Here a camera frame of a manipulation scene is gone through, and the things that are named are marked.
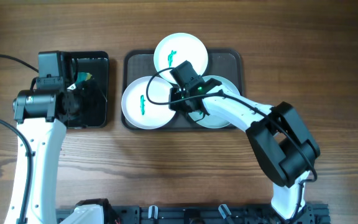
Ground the white plate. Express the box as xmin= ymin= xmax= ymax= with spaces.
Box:
xmin=188 ymin=75 xmax=241 ymax=129
xmin=154 ymin=33 xmax=209 ymax=75
xmin=121 ymin=76 xmax=176 ymax=129

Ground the green yellow sponge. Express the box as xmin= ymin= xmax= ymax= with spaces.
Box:
xmin=75 ymin=72 xmax=92 ymax=85

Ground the white plate top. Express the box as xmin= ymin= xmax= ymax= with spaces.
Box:
xmin=154 ymin=33 xmax=209 ymax=75

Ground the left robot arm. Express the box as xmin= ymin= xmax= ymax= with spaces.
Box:
xmin=5 ymin=51 xmax=109 ymax=223

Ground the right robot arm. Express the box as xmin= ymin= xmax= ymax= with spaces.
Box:
xmin=168 ymin=79 xmax=320 ymax=223

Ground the brown serving tray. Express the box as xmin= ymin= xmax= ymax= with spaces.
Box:
xmin=122 ymin=49 xmax=245 ymax=132

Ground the black water basin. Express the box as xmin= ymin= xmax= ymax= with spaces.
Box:
xmin=68 ymin=51 xmax=109 ymax=129

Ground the black mounting rail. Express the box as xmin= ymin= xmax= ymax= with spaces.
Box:
xmin=56 ymin=202 xmax=331 ymax=224

